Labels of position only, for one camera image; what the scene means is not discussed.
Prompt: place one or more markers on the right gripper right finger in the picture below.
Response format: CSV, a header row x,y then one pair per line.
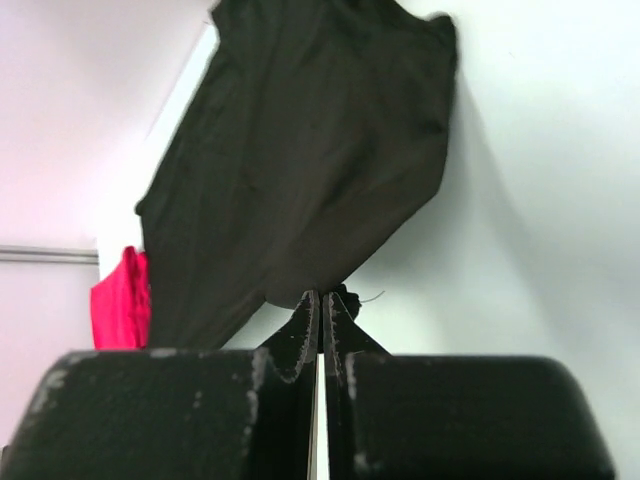
x,y
452,417

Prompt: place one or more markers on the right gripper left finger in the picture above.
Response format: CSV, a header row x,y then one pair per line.
x,y
166,413

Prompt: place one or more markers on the left aluminium frame post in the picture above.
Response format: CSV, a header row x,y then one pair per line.
x,y
44,255

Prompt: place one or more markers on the magenta t-shirt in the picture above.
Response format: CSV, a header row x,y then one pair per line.
x,y
120,305

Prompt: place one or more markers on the black t-shirt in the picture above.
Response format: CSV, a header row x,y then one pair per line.
x,y
318,129

